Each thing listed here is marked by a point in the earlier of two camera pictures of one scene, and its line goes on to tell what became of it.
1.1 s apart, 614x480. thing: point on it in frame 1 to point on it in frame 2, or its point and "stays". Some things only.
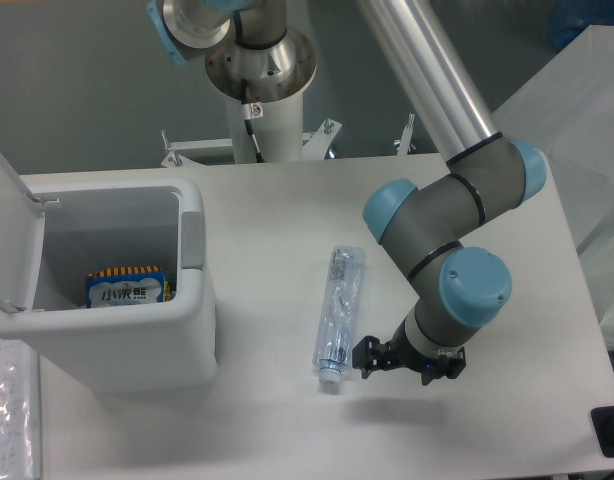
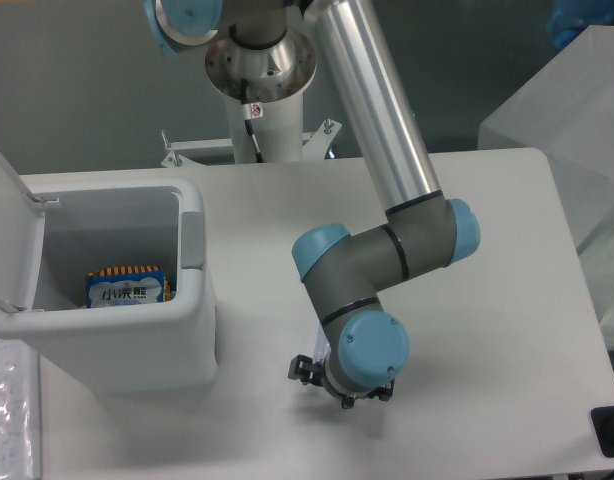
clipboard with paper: [14, 411] stays
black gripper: [402, 353] to [303, 368]
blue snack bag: [125, 286] stays
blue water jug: [568, 18] stays
